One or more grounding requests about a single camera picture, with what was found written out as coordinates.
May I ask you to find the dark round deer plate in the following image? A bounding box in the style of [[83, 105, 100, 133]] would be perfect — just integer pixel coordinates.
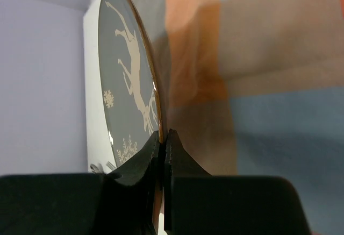
[[98, 0, 166, 167]]

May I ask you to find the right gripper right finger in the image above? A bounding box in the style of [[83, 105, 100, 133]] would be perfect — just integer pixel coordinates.
[[164, 129, 211, 177]]

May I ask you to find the orange grey checkered cloth napkin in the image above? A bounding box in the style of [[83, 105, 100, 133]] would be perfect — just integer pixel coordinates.
[[133, 0, 343, 234]]

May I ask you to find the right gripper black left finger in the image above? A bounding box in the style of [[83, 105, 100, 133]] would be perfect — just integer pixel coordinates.
[[103, 131, 160, 189]]

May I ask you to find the spoon with teal handle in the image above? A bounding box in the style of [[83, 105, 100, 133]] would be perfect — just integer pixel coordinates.
[[90, 161, 118, 175]]

